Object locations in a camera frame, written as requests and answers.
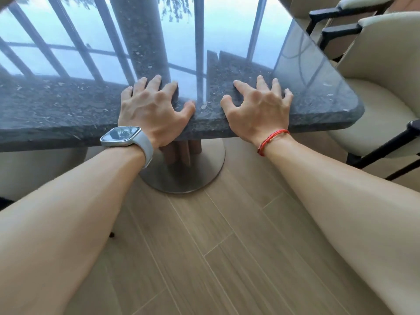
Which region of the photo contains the person's left hand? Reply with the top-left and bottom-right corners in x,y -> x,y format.
118,75 -> 197,150

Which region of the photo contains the person's right hand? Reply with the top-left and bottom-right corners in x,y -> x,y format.
220,75 -> 294,148

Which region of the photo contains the person's left forearm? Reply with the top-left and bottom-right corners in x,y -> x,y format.
0,145 -> 147,315

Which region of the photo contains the person's right forearm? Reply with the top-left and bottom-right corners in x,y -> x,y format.
259,132 -> 420,315

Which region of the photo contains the silver smartwatch with pale band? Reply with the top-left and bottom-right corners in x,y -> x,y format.
100,126 -> 154,170

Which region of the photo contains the red string bracelet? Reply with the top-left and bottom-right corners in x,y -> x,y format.
257,129 -> 291,157

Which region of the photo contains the round metal table pedestal base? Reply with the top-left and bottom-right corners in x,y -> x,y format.
139,138 -> 226,194

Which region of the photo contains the cream armchair with black frame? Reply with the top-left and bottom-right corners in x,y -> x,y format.
0,147 -> 115,239
319,11 -> 420,181
305,0 -> 398,36

